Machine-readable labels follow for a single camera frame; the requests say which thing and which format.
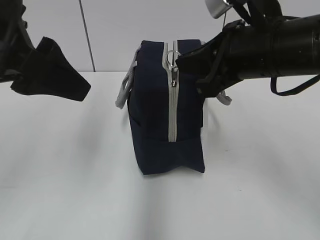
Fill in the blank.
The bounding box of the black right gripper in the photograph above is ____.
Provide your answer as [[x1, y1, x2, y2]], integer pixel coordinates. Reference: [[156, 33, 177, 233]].
[[175, 20, 278, 98]]

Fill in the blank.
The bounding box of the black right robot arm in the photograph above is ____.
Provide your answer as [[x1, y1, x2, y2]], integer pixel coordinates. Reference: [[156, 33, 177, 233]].
[[176, 15, 320, 98]]

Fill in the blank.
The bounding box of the navy blue lunch bag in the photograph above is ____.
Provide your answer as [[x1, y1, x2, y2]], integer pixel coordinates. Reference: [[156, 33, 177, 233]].
[[114, 39, 233, 175]]

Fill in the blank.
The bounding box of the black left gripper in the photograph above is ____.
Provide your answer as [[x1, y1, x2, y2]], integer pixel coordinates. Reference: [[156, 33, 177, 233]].
[[0, 0, 91, 102]]

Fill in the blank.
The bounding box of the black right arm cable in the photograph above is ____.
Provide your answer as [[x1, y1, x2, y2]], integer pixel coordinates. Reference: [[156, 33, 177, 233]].
[[234, 0, 320, 96]]

